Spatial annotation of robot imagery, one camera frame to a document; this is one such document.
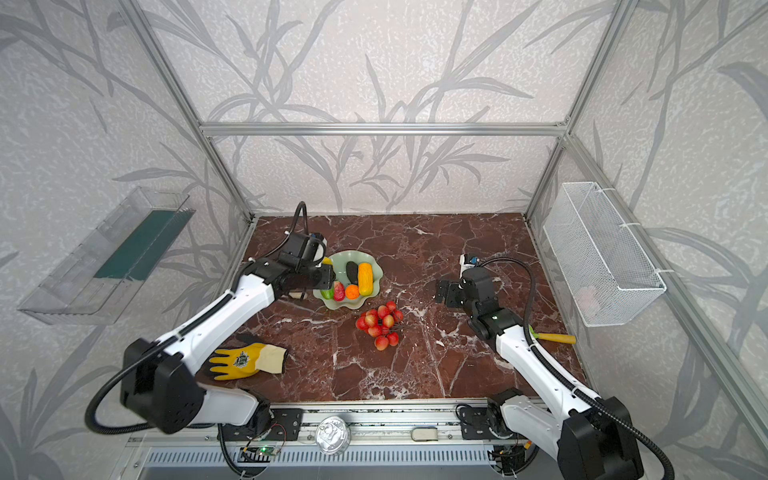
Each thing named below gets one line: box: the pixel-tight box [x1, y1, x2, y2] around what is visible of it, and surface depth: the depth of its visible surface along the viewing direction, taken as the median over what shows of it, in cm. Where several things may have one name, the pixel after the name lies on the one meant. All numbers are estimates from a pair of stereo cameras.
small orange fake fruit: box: [345, 284, 360, 300], surface depth 96 cm
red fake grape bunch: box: [356, 301, 404, 351], surface depth 86 cm
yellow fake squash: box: [358, 262, 374, 296], surface depth 98 cm
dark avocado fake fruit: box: [346, 261, 358, 285], surface depth 101 cm
